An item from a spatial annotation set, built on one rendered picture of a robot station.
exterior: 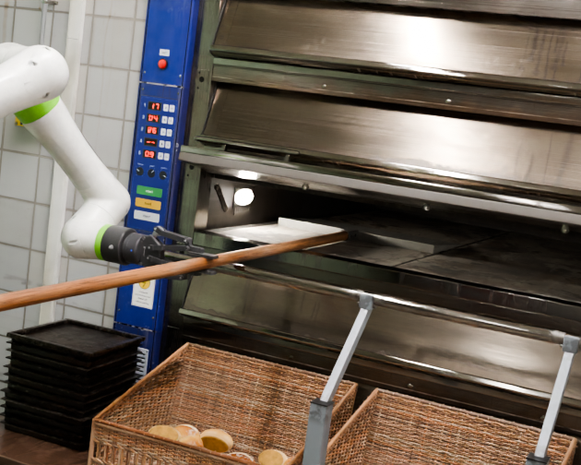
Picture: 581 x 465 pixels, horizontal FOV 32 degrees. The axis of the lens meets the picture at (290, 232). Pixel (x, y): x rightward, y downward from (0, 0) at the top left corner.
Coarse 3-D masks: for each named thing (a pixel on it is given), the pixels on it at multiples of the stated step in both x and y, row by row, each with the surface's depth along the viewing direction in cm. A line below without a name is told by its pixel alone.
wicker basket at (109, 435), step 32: (192, 352) 299; (224, 352) 295; (160, 384) 289; (192, 384) 297; (224, 384) 294; (256, 384) 290; (288, 384) 287; (320, 384) 283; (352, 384) 280; (96, 416) 260; (128, 416) 275; (160, 416) 292; (192, 416) 295; (224, 416) 292; (256, 416) 288; (288, 416) 285; (96, 448) 263; (128, 448) 256; (160, 448) 252; (192, 448) 248; (256, 448) 286; (288, 448) 284
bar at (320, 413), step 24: (312, 288) 245; (336, 288) 243; (360, 312) 239; (408, 312) 236; (432, 312) 233; (456, 312) 231; (360, 336) 237; (528, 336) 224; (552, 336) 222; (576, 336) 220; (336, 384) 227; (312, 408) 223; (552, 408) 212; (312, 432) 223; (552, 432) 210; (312, 456) 223; (528, 456) 204
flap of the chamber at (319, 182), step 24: (216, 168) 286; (240, 168) 277; (264, 168) 274; (336, 192) 283; (360, 192) 270; (384, 192) 260; (408, 192) 258; (432, 192) 255; (480, 216) 266; (504, 216) 254; (528, 216) 245; (552, 216) 243; (576, 216) 241
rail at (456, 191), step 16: (240, 160) 277; (256, 160) 275; (272, 160) 273; (352, 176) 264; (368, 176) 262; (384, 176) 261; (448, 192) 253; (464, 192) 252; (480, 192) 250; (544, 208) 244; (560, 208) 242; (576, 208) 241
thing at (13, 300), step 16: (304, 240) 291; (320, 240) 301; (336, 240) 313; (224, 256) 246; (240, 256) 253; (256, 256) 262; (128, 272) 208; (144, 272) 213; (160, 272) 218; (176, 272) 225; (32, 288) 181; (48, 288) 184; (64, 288) 187; (80, 288) 192; (96, 288) 197; (112, 288) 203; (0, 304) 171; (16, 304) 175; (32, 304) 180
